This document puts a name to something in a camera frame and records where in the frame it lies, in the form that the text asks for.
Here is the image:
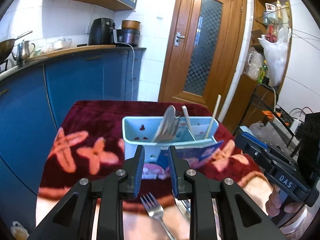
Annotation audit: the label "white plastic spoon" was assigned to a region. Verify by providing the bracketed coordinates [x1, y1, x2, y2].
[182, 105, 193, 135]

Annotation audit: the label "silver knife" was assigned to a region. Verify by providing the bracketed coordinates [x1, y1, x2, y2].
[175, 198, 191, 223]

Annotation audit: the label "white plastic bag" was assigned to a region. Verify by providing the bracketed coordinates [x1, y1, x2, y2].
[258, 27, 292, 87]

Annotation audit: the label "white power cable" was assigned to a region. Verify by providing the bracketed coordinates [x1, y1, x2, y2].
[116, 42, 136, 101]

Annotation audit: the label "blue lower kitchen cabinets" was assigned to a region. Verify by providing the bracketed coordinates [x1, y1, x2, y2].
[1, 47, 144, 230]

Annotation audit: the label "black wire rack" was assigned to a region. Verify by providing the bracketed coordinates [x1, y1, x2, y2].
[235, 83, 304, 156]

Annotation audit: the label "brown pot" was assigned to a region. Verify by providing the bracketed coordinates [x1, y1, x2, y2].
[121, 20, 141, 31]

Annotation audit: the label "silver fork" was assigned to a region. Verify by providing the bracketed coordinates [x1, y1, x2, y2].
[140, 192, 176, 240]

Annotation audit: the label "wooden corner shelf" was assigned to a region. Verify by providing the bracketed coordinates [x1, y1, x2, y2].
[221, 0, 292, 133]

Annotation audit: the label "blue booklet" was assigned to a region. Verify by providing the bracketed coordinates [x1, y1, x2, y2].
[156, 140, 224, 170]

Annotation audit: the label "silver door handle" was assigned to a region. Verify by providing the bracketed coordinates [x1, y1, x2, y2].
[174, 31, 185, 47]

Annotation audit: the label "person's right hand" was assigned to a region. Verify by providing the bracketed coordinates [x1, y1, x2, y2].
[265, 185, 305, 228]

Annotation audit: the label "wooden door with glass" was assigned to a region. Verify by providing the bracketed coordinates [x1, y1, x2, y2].
[158, 0, 247, 112]

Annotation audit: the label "black wok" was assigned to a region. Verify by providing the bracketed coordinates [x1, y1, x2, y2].
[0, 30, 33, 63]

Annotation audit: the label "silver spoon in caddy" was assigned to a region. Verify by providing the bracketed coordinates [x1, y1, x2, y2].
[152, 105, 176, 142]

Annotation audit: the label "dark rice cooker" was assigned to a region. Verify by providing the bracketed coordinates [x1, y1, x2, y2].
[117, 29, 140, 47]

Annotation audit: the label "black air fryer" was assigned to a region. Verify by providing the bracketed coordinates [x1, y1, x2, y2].
[88, 18, 116, 46]

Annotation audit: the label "light blue utensil caddy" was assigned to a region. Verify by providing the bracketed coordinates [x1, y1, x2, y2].
[122, 116, 219, 163]

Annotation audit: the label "steel kettle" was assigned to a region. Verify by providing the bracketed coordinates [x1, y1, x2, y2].
[11, 40, 36, 65]

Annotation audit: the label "wooden chopstick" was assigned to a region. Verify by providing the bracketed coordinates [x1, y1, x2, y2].
[204, 94, 221, 139]

